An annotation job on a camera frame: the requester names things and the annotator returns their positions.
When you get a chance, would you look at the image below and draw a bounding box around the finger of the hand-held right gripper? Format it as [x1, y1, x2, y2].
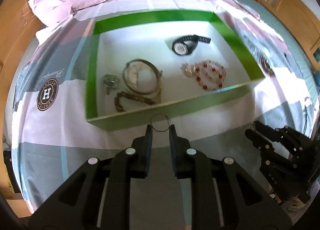
[274, 126, 320, 168]
[245, 121, 278, 163]

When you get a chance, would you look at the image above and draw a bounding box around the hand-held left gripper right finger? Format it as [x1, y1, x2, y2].
[169, 124, 293, 230]

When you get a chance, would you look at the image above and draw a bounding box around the engraved metal bangle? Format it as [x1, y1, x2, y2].
[122, 59, 164, 104]

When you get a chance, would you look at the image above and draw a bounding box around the dark metal ring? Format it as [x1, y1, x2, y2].
[151, 114, 171, 132]

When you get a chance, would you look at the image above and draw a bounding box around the printed bed sheet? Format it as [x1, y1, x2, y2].
[5, 0, 320, 220]

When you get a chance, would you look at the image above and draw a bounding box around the crystal brooch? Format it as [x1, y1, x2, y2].
[181, 63, 198, 78]

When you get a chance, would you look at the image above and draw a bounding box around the dark wooden bead bracelet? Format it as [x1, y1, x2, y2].
[114, 90, 158, 113]

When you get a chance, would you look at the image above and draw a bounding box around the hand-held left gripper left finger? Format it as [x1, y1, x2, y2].
[27, 124, 153, 230]

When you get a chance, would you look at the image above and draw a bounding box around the silver metal charm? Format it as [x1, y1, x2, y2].
[102, 73, 120, 95]

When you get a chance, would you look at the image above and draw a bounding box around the black cable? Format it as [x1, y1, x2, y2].
[302, 95, 319, 138]

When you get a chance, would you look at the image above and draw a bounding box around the green cardboard box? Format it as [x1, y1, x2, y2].
[85, 11, 266, 133]

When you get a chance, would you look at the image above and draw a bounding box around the red and amber bead bracelet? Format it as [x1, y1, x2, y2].
[196, 70, 226, 92]

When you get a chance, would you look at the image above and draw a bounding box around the pale grey bead bracelet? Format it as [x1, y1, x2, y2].
[194, 60, 227, 80]

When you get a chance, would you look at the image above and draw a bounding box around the wooden side panel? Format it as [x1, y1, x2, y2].
[0, 0, 47, 75]

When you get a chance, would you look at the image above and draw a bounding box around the black wrist watch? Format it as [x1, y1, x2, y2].
[172, 34, 211, 57]

